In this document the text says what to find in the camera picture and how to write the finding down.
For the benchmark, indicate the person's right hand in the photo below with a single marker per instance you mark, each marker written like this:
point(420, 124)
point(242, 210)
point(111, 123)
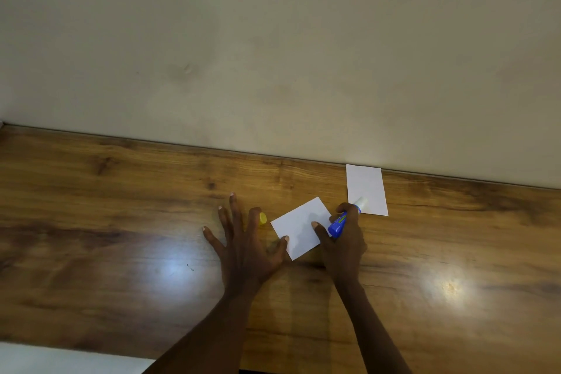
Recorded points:
point(346, 255)

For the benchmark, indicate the person's left hand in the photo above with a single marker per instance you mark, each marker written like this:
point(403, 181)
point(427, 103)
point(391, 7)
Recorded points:
point(245, 259)

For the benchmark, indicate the blue glue stick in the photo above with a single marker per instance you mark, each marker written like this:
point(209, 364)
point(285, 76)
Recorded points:
point(336, 225)

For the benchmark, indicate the yellow glue stick cap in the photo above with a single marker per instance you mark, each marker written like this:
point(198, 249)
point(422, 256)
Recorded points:
point(263, 218)

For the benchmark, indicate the white paper card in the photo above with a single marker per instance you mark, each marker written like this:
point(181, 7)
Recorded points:
point(300, 227)
point(368, 183)

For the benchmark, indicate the person's left forearm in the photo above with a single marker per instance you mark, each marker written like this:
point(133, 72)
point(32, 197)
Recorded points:
point(206, 338)

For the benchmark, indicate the person's right forearm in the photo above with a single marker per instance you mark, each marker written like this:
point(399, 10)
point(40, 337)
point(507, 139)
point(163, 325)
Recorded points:
point(377, 334)

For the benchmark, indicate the white panel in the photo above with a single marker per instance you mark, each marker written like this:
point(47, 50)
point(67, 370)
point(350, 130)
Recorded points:
point(57, 360)

